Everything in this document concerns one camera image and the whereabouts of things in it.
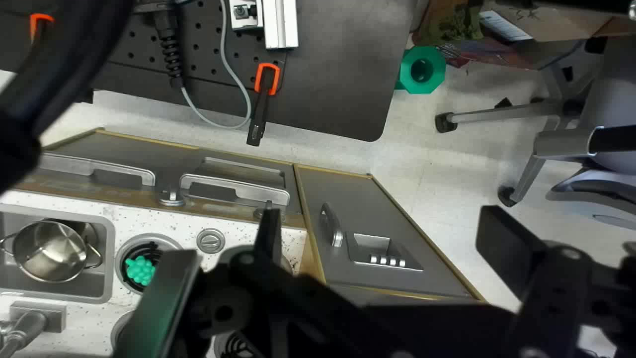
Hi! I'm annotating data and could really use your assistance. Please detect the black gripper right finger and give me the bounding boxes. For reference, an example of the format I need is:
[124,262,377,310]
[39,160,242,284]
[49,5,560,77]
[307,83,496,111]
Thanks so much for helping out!
[474,204,597,358]

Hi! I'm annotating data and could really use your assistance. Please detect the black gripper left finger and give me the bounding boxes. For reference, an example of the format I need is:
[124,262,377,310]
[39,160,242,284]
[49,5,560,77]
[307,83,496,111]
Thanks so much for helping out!
[112,206,313,358]

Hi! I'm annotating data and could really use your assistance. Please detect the green toy vegetable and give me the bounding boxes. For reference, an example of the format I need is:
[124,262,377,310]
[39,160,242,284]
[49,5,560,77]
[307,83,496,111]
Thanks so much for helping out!
[122,254,158,290]

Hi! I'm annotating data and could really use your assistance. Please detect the silver stove knob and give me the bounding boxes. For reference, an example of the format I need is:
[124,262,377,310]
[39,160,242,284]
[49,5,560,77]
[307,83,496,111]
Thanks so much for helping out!
[194,226,226,254]

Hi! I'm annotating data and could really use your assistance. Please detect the silver metal pot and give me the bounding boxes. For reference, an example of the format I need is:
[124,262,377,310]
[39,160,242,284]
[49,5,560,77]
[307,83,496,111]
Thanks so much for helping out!
[3,216,106,286]

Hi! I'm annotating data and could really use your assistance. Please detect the grey toy sink basin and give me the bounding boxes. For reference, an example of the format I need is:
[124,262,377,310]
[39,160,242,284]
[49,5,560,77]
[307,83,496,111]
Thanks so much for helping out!
[0,202,116,306]

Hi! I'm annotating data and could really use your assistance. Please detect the black coil toy burner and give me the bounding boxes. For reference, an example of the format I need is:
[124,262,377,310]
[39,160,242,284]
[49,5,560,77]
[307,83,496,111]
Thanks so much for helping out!
[116,236,182,294]

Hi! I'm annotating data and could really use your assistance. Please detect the grey toy faucet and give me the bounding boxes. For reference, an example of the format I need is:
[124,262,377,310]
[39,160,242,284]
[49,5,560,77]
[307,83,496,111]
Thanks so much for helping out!
[0,300,67,358]

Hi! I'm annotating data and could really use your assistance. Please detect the wooden toy kitchen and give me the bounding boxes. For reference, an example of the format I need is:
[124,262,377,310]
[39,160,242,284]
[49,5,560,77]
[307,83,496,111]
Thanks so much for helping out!
[0,125,508,358]

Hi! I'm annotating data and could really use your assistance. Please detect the green hexagonal roll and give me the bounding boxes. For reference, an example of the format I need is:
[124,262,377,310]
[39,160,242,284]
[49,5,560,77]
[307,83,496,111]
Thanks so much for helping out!
[395,43,446,95]

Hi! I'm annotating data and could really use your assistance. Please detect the small white mounting box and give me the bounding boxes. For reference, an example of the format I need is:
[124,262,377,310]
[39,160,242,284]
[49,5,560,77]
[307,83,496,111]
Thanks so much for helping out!
[226,0,265,31]

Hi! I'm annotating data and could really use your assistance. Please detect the grey flat cabinet handle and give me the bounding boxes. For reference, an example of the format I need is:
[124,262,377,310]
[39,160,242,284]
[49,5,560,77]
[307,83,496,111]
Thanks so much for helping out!
[37,150,158,190]

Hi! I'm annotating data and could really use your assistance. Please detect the grey round-capped oven handle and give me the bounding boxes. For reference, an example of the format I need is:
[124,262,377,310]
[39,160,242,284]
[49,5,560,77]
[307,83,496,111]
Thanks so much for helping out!
[176,168,291,208]

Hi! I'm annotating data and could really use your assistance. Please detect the thick black ribbed cable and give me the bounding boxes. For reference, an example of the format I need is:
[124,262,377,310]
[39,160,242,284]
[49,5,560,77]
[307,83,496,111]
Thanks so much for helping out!
[134,0,194,91]

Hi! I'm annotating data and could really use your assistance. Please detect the thin grey cable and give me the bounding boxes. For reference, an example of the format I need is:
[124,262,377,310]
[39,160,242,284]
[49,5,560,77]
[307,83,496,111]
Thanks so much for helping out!
[178,11,257,131]

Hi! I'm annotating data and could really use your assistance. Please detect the aluminium extrusion rail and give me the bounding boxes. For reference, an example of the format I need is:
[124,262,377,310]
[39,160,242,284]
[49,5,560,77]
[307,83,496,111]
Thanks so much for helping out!
[261,0,301,51]

